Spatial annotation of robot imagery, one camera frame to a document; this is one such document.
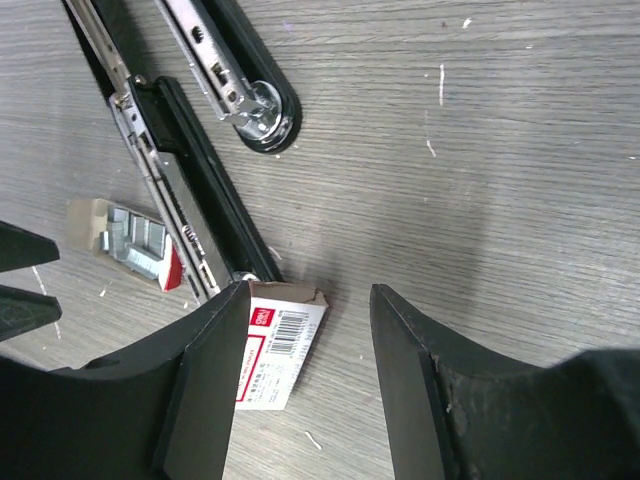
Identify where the red white staple box sleeve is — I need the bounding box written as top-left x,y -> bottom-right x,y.
235,281 -> 328,411

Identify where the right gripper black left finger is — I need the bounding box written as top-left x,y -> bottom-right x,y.
1,282 -> 250,479

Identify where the black stapler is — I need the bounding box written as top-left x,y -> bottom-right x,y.
64,1 -> 282,302
156,0 -> 303,155

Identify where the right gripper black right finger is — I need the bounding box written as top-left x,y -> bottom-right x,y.
370,284 -> 639,479

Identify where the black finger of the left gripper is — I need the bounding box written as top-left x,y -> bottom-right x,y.
0,221 -> 60,272
0,286 -> 62,341

